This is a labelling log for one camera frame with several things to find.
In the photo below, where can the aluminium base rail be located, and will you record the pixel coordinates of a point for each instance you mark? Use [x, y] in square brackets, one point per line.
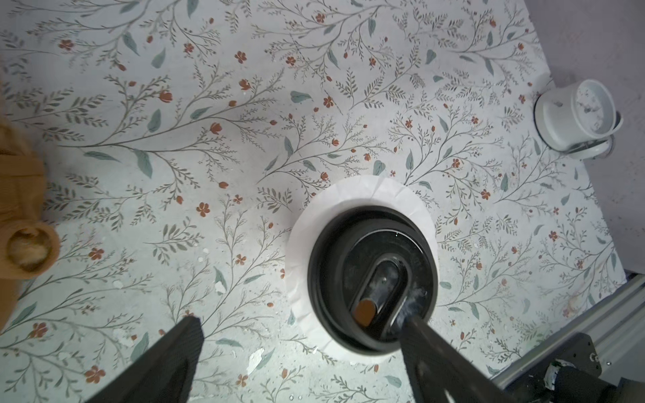
[607, 342]

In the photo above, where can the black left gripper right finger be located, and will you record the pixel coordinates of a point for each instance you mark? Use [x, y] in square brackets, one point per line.
[439, 373]

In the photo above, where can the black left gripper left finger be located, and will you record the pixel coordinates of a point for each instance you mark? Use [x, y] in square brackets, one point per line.
[164, 373]

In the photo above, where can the black plastic cup lid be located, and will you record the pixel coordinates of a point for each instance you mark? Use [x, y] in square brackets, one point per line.
[369, 270]

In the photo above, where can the brown teddy bear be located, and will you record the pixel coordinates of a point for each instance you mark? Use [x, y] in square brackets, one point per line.
[29, 246]

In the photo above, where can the white alarm clock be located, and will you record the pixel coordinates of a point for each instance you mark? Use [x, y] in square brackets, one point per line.
[580, 120]

